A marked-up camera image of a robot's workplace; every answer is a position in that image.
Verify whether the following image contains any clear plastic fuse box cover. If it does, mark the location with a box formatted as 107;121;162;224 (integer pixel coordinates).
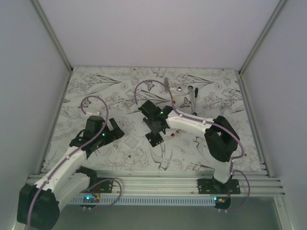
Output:
124;136;139;149

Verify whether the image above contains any metal bracket block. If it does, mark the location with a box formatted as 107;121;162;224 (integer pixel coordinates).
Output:
164;77;170;92

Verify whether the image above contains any right aluminium corner post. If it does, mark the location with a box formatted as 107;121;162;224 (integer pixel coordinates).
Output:
238;0;288;76

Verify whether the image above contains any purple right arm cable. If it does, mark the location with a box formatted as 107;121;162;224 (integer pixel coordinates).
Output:
133;79;251;213

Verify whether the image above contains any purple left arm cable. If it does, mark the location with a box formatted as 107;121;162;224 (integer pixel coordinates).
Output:
25;95;110;228

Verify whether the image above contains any left controller board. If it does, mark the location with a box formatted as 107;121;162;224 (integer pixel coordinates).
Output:
83;195;100;203

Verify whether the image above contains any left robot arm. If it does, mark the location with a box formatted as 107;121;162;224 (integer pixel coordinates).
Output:
17;115;124;230

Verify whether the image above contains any aluminium frame rail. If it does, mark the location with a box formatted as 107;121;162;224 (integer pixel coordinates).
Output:
97;170;285;197

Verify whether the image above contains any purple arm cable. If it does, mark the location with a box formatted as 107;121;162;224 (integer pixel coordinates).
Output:
25;95;110;228
133;79;251;213

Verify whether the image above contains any black fuse box base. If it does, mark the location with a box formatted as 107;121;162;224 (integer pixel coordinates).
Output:
145;132;164;148

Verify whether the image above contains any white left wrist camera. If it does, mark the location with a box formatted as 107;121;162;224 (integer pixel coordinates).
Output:
86;112;100;116

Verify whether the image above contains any right controller board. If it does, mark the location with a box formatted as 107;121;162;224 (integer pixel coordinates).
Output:
214;196;231;204

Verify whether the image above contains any ratchet wrench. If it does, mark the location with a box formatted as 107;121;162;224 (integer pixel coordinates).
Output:
188;85;197;116

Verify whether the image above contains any left aluminium corner post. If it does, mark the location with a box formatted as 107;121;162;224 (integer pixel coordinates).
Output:
29;0;73;73

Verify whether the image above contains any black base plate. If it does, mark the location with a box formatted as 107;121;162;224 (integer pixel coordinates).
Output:
80;178;114;194
197;178;241;195

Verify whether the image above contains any silver open end wrench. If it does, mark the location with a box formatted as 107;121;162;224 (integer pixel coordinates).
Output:
220;104;227;116

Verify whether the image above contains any controller board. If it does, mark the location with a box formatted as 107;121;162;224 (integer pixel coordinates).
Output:
83;195;100;203
214;196;231;204

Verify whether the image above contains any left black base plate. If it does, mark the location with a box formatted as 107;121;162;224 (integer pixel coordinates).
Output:
80;178;114;194

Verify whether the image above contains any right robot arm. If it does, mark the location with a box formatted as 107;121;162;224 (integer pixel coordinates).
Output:
138;100;240;194

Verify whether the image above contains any white slotted cable duct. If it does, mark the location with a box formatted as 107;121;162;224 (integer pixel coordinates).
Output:
70;195;215;207

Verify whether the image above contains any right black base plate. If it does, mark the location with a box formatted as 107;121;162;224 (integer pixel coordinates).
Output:
197;178;241;195

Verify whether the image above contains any aluminium corner post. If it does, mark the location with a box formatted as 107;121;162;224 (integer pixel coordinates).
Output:
29;0;73;73
238;0;288;76

